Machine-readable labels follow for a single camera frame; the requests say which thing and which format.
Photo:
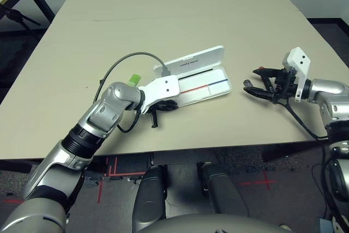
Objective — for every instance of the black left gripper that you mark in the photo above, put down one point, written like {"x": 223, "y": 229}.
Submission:
{"x": 155, "y": 118}

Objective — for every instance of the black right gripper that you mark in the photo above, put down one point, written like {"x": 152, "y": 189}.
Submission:
{"x": 283, "y": 85}

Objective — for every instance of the red black marker pen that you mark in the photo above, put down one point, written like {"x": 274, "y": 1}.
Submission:
{"x": 261, "y": 67}

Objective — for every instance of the white plastic pencil case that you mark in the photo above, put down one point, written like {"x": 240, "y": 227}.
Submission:
{"x": 207, "y": 91}

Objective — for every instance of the green white eraser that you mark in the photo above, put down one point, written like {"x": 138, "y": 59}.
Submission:
{"x": 135, "y": 79}

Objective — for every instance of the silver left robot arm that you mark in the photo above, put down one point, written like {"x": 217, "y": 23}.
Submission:
{"x": 109, "y": 104}

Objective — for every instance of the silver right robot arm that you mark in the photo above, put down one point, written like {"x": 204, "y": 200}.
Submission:
{"x": 327, "y": 88}

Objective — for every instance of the black table foot bar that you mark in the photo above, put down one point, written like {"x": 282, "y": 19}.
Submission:
{"x": 278, "y": 154}

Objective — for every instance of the grey robot left leg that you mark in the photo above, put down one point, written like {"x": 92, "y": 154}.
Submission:
{"x": 150, "y": 197}

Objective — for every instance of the grey robot leg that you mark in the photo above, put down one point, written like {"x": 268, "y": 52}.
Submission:
{"x": 150, "y": 197}
{"x": 221, "y": 189}

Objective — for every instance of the grey robot right leg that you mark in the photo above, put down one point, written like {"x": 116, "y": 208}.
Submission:
{"x": 221, "y": 189}

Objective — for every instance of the silver robot torso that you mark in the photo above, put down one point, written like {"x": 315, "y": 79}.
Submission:
{"x": 218, "y": 224}

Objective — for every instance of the white shoe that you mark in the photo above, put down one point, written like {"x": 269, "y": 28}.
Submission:
{"x": 285, "y": 227}

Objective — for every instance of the small blue box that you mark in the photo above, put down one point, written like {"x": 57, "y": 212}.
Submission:
{"x": 324, "y": 226}

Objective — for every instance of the black tripod stand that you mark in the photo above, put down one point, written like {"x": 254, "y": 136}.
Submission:
{"x": 13, "y": 14}

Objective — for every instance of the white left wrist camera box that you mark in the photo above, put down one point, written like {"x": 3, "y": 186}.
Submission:
{"x": 163, "y": 88}

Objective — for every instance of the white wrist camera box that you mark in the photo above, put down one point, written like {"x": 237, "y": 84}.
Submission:
{"x": 163, "y": 88}
{"x": 298, "y": 61}

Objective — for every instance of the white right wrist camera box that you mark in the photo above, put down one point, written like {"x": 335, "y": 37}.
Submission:
{"x": 298, "y": 61}

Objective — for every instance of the black table underframe bracket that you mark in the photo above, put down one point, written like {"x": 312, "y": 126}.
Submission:
{"x": 185, "y": 157}

